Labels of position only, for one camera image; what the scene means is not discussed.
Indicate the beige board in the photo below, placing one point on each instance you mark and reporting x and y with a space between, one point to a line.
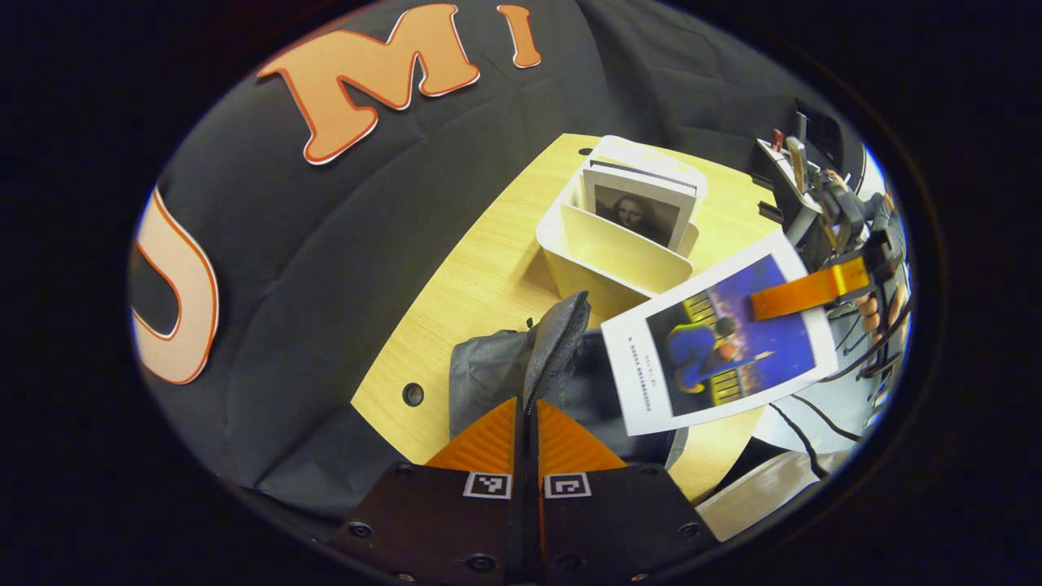
757 496

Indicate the gray schoolbag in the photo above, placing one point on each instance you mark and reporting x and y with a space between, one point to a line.
488 366

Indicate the dark monitor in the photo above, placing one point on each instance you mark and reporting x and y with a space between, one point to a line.
830 130

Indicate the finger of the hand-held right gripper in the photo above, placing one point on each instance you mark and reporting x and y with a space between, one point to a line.
806 290

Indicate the small black pad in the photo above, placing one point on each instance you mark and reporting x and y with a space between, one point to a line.
769 212

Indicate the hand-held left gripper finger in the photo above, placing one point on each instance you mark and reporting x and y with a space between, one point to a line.
519 505
536 505

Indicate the blue cover book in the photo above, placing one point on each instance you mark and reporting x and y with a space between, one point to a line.
733 342

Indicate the white bookshelf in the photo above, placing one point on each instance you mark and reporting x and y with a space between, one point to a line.
602 260

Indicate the black backdrop cloth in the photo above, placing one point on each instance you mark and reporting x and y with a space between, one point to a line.
285 244

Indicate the portrait cover book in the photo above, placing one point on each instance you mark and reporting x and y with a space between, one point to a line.
643 207

